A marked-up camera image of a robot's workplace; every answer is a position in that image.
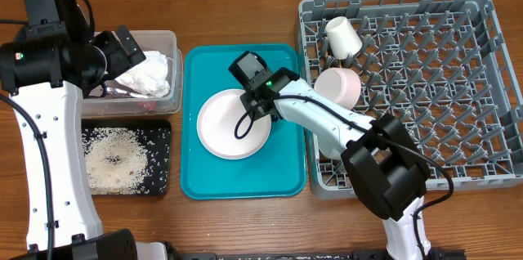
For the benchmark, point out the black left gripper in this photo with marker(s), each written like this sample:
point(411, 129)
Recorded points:
point(122, 60)

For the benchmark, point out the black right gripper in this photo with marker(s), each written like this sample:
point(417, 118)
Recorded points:
point(256, 109)

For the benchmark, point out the white tissue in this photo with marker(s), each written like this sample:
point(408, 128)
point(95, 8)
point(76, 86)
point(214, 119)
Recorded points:
point(149, 78)

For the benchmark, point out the large pink plate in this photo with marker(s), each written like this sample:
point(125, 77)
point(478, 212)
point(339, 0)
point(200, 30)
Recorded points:
point(216, 124)

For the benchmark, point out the red snack wrapper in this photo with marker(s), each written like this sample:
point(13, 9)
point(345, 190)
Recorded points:
point(119, 93)

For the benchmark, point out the grey bowl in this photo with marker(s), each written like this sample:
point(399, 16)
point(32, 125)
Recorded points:
point(328, 147)

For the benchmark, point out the small pink plate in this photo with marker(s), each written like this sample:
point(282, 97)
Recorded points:
point(341, 86)

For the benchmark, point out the cooked white rice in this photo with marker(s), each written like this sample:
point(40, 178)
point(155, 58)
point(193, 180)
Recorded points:
point(116, 162)

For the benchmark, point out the cream cup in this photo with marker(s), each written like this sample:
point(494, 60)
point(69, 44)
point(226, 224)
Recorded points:
point(343, 39)

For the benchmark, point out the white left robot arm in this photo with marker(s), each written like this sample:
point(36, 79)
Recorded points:
point(46, 74)

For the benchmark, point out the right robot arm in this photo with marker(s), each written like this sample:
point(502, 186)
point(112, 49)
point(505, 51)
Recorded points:
point(385, 169)

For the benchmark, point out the grey dishwasher rack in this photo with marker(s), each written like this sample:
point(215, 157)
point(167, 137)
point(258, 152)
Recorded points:
point(442, 68)

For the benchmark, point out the clear plastic bin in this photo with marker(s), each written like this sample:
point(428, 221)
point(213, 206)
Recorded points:
point(164, 41)

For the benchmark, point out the teal plastic tray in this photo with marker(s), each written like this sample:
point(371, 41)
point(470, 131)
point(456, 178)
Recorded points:
point(277, 169)

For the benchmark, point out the black tray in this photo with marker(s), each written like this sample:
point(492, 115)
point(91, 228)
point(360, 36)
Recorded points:
point(159, 158)

